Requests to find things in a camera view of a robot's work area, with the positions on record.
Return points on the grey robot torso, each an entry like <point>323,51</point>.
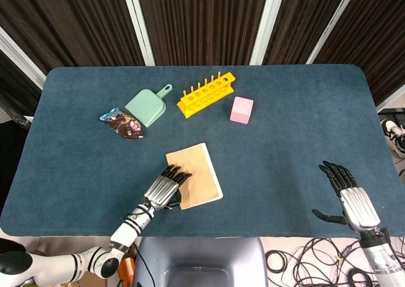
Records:
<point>199,261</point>

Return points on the green plastic dustpan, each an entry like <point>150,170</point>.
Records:
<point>145,106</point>

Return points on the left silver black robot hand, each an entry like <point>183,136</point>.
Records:
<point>163,188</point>

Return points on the yellow test tube rack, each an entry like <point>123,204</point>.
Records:
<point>202,98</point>

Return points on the pink cube block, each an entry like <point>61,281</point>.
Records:
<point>242,111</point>

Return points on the dark brown pleated curtain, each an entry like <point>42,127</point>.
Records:
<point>202,21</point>

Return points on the dark printed snack bag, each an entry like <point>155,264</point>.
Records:
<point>125,125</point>

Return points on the orange object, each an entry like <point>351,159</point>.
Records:
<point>126,268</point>

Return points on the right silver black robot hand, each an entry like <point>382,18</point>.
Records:
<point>357,204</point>

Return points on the white black sneaker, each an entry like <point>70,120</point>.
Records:
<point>394,135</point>

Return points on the teal velvet table cloth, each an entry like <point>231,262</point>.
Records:
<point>284,160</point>

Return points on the spiral notebook with kraft cover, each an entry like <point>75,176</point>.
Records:
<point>197,176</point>

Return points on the white frame post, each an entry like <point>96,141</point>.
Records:
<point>267,24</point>
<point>332,27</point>
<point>22,59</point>
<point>137,24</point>

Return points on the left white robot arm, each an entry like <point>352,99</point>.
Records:
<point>133,227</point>

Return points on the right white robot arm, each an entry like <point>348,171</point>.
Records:
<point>379,258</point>

